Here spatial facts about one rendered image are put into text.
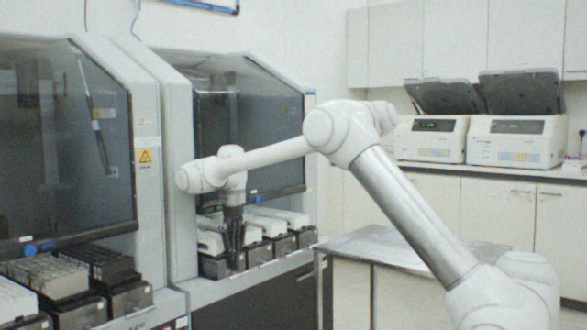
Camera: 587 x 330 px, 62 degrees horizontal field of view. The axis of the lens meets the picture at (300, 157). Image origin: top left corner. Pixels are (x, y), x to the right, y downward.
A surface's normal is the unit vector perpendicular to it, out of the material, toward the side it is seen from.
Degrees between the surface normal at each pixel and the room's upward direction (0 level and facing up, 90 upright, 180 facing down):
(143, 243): 90
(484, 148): 90
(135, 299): 90
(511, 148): 90
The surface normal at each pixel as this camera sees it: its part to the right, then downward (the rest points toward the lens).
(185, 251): 0.78, 0.06
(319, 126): -0.64, 0.02
